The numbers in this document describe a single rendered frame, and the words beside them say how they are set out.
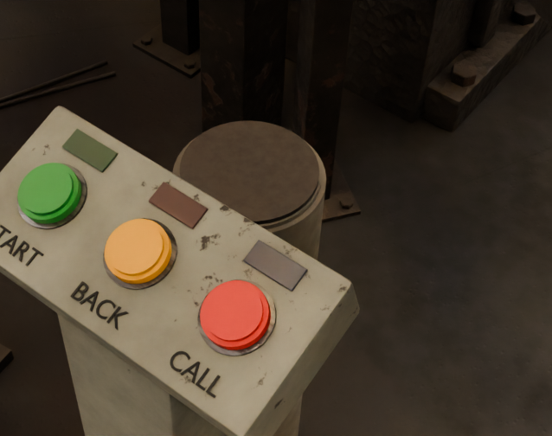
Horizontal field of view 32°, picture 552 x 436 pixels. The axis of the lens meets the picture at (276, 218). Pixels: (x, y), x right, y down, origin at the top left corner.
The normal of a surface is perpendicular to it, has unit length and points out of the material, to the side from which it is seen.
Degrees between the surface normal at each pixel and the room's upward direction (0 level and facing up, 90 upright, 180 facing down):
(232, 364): 20
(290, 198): 0
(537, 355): 0
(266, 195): 0
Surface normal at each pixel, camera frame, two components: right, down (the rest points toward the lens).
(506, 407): 0.04, -0.65
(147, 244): -0.17, -0.42
